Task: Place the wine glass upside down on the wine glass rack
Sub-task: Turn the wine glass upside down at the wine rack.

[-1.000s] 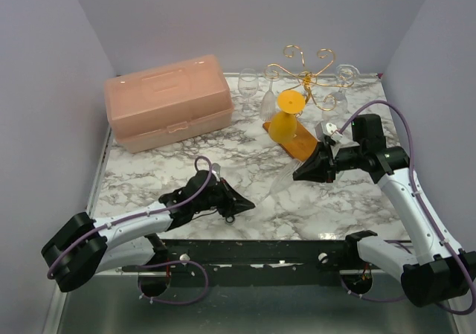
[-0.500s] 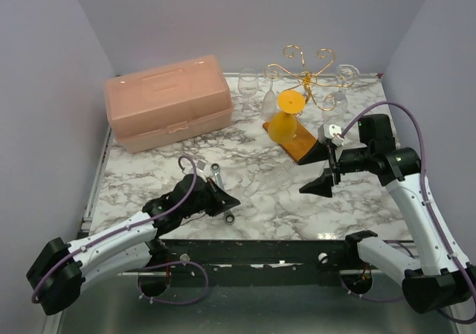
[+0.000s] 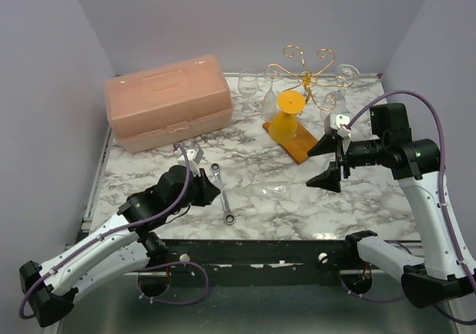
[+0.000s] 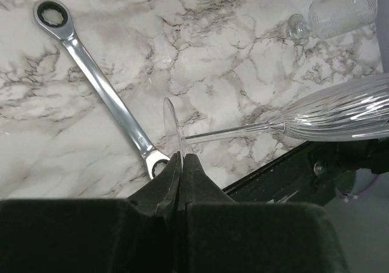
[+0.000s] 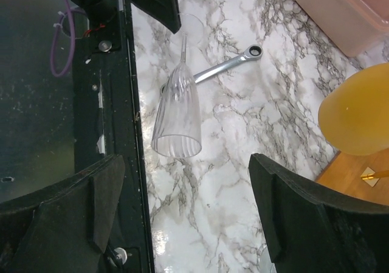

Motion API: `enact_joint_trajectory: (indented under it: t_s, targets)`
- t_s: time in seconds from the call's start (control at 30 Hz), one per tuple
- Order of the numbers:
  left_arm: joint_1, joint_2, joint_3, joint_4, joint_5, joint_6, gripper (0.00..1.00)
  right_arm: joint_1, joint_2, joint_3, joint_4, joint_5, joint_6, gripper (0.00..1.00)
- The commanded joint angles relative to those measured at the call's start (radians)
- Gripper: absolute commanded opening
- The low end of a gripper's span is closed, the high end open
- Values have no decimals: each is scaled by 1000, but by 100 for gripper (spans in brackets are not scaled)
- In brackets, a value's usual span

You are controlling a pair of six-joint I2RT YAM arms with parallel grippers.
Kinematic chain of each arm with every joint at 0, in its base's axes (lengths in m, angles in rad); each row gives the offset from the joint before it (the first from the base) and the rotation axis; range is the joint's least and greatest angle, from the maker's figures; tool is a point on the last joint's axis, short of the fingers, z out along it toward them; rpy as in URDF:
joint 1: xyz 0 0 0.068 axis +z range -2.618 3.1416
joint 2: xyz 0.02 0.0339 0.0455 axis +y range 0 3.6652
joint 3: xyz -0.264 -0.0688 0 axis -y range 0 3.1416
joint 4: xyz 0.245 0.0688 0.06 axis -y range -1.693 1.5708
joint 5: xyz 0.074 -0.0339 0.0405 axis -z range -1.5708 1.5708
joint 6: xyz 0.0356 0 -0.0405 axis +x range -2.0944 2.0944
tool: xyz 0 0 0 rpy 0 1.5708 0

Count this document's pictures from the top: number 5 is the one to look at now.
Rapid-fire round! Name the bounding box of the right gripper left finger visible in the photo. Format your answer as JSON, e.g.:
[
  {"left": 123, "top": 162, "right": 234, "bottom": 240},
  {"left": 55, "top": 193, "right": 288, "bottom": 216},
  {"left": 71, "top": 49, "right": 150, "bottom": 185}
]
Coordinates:
[{"left": 1, "top": 155, "right": 125, "bottom": 272}]

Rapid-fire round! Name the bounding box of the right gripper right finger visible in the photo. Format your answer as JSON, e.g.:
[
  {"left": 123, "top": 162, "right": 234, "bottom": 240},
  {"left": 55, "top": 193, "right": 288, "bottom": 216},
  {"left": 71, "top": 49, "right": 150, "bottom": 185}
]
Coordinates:
[{"left": 249, "top": 153, "right": 388, "bottom": 272}]

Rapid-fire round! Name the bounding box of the yellow plastic wine glass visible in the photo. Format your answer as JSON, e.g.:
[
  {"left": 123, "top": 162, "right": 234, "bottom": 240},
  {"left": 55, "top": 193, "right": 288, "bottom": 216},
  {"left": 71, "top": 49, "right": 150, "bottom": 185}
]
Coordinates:
[{"left": 318, "top": 63, "right": 388, "bottom": 156}]

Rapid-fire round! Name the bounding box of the short clear goblet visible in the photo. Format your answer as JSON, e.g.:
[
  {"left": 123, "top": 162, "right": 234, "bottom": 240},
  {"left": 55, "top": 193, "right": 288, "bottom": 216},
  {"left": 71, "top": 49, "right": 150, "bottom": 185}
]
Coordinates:
[{"left": 259, "top": 245, "right": 274, "bottom": 273}]

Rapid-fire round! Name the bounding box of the silver ratchet wrench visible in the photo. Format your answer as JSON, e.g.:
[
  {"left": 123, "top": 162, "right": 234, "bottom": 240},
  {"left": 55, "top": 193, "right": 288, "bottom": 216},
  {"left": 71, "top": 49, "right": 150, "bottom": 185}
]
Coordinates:
[{"left": 193, "top": 44, "right": 263, "bottom": 85}]

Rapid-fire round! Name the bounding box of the pink plastic storage box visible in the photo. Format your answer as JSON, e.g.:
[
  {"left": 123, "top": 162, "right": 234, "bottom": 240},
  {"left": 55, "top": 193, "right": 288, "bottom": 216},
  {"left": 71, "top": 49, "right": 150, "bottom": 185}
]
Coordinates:
[{"left": 295, "top": 0, "right": 388, "bottom": 57}]

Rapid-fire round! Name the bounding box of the gold wire glass rack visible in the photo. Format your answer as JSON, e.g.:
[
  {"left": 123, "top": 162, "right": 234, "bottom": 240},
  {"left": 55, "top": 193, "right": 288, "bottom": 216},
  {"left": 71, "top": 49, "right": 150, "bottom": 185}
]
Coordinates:
[{"left": 315, "top": 149, "right": 388, "bottom": 205}]

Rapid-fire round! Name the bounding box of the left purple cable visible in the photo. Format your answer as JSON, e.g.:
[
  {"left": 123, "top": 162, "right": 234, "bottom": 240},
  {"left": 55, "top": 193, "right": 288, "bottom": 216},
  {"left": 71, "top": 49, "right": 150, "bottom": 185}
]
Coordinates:
[{"left": 50, "top": 0, "right": 77, "bottom": 78}]

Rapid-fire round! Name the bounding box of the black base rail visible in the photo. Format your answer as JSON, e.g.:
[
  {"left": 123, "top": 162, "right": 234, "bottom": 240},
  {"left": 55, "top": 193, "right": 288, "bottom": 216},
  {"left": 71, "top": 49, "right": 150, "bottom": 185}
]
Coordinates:
[{"left": 72, "top": 0, "right": 155, "bottom": 272}]

